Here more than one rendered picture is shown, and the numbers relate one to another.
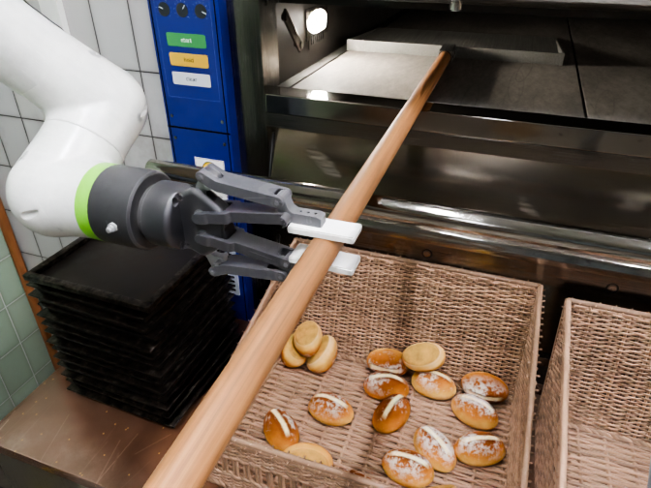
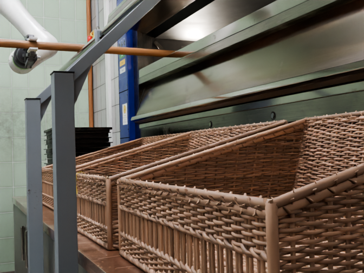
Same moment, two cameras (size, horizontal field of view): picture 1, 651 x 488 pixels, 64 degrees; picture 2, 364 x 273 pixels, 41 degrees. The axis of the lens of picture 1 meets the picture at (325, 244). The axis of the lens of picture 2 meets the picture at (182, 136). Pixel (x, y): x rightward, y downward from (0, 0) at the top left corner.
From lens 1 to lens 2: 185 cm
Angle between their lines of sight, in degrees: 55
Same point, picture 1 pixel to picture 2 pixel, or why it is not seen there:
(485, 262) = (181, 127)
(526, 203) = (187, 88)
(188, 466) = not seen: outside the picture
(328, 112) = (148, 70)
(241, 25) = (134, 45)
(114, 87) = (43, 36)
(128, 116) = not seen: hidden behind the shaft
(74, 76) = (34, 32)
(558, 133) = (187, 48)
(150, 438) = not seen: hidden behind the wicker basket
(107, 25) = (116, 61)
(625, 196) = (209, 71)
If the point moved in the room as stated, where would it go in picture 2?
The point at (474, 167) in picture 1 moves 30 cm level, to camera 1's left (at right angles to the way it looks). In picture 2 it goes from (179, 78) to (132, 87)
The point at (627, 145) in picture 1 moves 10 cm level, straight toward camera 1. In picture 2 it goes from (201, 44) to (173, 44)
